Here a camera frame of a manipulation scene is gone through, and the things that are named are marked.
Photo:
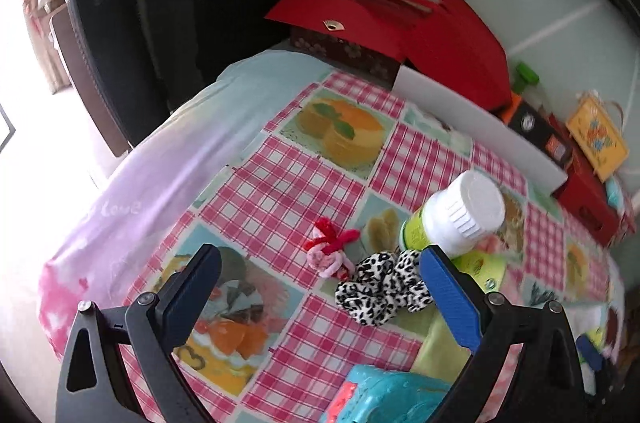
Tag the teal storage box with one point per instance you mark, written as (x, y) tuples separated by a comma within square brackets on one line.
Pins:
[(385, 398)]

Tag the black office chair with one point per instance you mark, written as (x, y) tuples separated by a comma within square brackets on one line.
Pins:
[(105, 43)]

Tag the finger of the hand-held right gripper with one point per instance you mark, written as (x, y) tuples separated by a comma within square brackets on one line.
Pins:
[(590, 353)]

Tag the light green cloth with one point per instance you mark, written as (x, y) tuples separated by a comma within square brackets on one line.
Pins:
[(432, 353)]

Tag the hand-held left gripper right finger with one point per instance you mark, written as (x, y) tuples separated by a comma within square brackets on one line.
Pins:
[(450, 298)]

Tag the dark floral box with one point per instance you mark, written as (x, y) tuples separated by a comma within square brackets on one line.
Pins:
[(345, 53)]

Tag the red patterned box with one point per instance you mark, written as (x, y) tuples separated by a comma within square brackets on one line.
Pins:
[(631, 215)]

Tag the red paper gift bag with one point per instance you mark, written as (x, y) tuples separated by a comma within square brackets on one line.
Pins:
[(450, 48)]

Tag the green capped bottle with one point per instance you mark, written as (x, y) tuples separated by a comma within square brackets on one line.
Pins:
[(526, 78)]

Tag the yellow-green plastic jar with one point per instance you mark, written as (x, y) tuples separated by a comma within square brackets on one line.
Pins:
[(480, 268)]

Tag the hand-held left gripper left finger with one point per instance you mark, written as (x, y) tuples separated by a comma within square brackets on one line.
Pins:
[(192, 293)]

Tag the red gift box flap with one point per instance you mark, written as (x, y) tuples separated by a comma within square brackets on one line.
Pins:
[(345, 10)]

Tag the white capped plastic bottle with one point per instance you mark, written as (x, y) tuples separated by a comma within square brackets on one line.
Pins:
[(465, 203)]

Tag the black carton with orange label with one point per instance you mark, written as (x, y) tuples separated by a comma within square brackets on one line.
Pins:
[(535, 125)]

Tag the white foam board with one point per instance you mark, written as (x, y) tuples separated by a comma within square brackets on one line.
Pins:
[(475, 123)]

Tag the leopard print scrunchie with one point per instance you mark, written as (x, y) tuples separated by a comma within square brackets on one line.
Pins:
[(362, 290), (410, 280)]

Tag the pink checked tablecloth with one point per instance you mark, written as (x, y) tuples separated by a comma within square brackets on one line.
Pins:
[(280, 183)]

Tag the red carton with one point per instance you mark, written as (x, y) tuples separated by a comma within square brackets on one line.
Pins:
[(585, 198)]

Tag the light blue pouch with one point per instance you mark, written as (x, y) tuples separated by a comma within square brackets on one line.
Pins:
[(616, 193)]

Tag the black cabinet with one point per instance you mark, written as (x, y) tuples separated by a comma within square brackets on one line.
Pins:
[(235, 3)]

